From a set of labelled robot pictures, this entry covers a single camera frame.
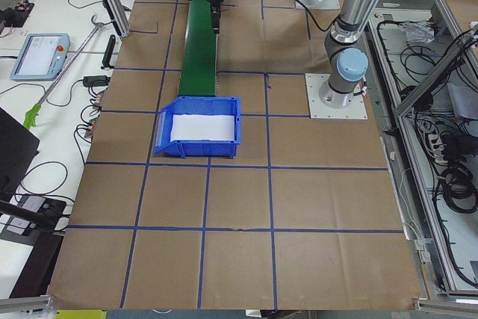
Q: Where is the green conveyor belt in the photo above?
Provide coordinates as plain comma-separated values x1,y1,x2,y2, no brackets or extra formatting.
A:
179,0,217,96

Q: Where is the blue bin left side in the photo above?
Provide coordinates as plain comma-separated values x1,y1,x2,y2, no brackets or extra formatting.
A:
154,96,241,158

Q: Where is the white foam pad left bin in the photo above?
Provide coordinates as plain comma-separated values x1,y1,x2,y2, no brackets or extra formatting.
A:
170,114,235,140

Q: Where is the teach pendant tablet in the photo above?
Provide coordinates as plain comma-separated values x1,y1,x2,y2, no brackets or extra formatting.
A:
10,33,70,81

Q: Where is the black monitor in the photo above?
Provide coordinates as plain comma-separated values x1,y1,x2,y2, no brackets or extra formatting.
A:
0,108,40,202

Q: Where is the green handled reach grabber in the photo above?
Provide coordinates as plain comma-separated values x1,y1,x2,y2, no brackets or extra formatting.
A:
23,15,105,130

